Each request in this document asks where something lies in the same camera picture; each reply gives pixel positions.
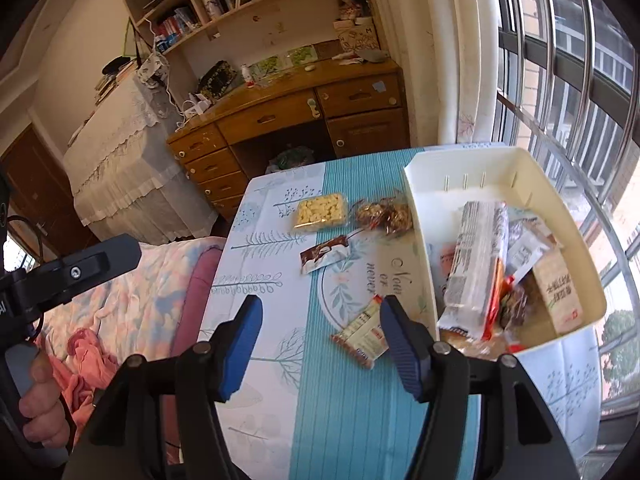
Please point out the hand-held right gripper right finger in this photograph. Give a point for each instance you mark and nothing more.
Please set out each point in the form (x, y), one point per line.
(405, 350)

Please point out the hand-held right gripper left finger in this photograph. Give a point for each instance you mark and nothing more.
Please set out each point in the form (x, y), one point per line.
(240, 350)

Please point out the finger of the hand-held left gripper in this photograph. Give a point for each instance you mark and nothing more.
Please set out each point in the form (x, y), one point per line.
(85, 272)

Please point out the red white snack packet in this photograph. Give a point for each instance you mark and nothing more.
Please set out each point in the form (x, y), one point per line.
(360, 335)

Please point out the white orange snack bar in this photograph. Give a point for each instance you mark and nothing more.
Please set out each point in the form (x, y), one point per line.
(475, 260)

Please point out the brown white sachet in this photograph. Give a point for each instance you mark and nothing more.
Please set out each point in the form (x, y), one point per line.
(322, 255)

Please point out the brown foil snack packet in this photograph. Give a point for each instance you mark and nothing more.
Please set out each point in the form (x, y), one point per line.
(399, 215)
(372, 215)

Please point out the white red snack bag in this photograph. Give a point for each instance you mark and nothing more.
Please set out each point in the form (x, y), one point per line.
(525, 250)

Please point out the large puffed rice packet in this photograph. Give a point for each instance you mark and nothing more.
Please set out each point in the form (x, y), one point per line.
(320, 212)

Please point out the translucent packet red print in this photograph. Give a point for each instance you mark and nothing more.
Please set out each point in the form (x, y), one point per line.
(560, 295)

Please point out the white storage box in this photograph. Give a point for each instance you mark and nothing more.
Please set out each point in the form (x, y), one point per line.
(500, 180)

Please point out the person's left hand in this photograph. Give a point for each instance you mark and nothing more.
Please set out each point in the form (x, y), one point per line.
(45, 410)

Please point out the pastel blanket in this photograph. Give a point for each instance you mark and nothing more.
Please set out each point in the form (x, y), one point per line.
(135, 300)

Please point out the mauve bed sheet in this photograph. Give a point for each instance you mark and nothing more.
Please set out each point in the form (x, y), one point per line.
(192, 300)

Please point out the coral fleece blanket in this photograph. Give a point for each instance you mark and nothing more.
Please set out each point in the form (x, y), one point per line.
(85, 365)

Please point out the round floral plate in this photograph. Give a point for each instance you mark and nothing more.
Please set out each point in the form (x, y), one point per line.
(345, 290)

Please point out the dark wooden door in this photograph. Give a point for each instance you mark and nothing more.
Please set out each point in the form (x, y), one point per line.
(30, 175)

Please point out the white lace-covered piano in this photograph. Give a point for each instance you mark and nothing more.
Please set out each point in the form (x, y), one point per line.
(125, 160)

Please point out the stack of books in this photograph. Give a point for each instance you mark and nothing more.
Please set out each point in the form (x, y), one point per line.
(115, 82)

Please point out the white power strip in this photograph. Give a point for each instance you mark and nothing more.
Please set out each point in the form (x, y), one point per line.
(197, 108)

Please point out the floral cloth bag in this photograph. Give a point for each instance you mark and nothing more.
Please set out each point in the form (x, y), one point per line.
(154, 67)

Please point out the wooden desk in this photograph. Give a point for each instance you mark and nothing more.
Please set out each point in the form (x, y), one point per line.
(270, 117)

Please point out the black floral pouch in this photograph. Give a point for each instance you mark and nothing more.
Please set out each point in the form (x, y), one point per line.
(217, 77)

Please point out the white red bottle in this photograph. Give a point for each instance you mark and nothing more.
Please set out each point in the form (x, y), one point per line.
(245, 76)

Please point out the grey pouch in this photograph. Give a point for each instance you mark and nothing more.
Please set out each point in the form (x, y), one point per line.
(372, 56)

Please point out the cream curtain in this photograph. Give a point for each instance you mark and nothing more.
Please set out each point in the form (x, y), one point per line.
(450, 35)

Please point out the white printed box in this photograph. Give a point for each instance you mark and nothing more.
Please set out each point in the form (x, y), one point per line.
(357, 35)

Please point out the doll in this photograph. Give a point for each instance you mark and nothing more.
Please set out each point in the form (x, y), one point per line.
(352, 2)

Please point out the window with metal grille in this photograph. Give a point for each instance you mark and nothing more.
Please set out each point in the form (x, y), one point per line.
(575, 35)

